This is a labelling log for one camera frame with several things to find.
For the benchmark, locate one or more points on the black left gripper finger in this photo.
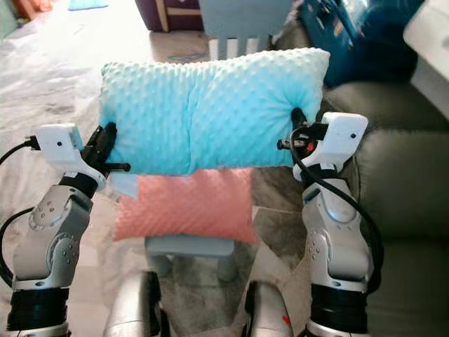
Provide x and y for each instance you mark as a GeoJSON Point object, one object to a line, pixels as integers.
{"type": "Point", "coordinates": [109, 137]}
{"type": "Point", "coordinates": [92, 140]}

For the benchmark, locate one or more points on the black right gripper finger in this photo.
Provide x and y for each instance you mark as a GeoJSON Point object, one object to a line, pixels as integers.
{"type": "Point", "coordinates": [299, 121]}

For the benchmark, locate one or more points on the teal dotted pillow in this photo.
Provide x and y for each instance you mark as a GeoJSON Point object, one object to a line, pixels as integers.
{"type": "Point", "coordinates": [217, 112]}

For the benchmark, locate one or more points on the coral pink pillow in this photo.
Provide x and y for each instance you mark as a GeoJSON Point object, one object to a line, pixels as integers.
{"type": "Point", "coordinates": [189, 210]}

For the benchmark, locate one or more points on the purple sofa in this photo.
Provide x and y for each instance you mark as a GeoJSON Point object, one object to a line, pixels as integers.
{"type": "Point", "coordinates": [175, 14]}

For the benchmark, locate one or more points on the grey-green leather armchair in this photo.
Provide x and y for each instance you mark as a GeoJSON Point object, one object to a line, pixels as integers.
{"type": "Point", "coordinates": [372, 105]}

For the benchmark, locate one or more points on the dark blue plastic case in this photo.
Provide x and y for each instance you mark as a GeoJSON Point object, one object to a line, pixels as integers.
{"type": "Point", "coordinates": [344, 35]}

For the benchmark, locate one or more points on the blue floor mat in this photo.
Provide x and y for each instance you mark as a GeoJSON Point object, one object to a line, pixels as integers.
{"type": "Point", "coordinates": [88, 4]}

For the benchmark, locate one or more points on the orange cloth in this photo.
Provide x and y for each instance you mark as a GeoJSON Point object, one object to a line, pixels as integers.
{"type": "Point", "coordinates": [31, 7]}

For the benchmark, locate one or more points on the green cabinet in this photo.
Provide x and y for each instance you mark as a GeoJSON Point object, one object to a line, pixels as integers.
{"type": "Point", "coordinates": [7, 17]}

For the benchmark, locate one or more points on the white cabinet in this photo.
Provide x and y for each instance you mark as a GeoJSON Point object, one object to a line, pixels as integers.
{"type": "Point", "coordinates": [431, 49]}

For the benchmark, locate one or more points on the silver left robot leg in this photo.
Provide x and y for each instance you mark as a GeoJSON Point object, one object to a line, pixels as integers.
{"type": "Point", "coordinates": [130, 309]}

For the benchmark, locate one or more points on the silver robot leg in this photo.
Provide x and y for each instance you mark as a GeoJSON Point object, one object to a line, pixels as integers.
{"type": "Point", "coordinates": [130, 309]}
{"type": "Point", "coordinates": [270, 316]}

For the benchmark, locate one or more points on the silver right robot leg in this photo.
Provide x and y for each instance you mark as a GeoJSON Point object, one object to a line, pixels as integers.
{"type": "Point", "coordinates": [270, 316]}

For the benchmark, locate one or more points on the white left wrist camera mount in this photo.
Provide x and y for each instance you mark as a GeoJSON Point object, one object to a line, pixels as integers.
{"type": "Point", "coordinates": [59, 144]}

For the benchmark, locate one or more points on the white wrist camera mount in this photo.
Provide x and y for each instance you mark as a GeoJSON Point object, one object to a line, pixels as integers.
{"type": "Point", "coordinates": [344, 137]}
{"type": "Point", "coordinates": [59, 144]}

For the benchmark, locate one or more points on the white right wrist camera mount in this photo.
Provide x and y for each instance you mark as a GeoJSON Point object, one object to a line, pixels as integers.
{"type": "Point", "coordinates": [344, 137]}

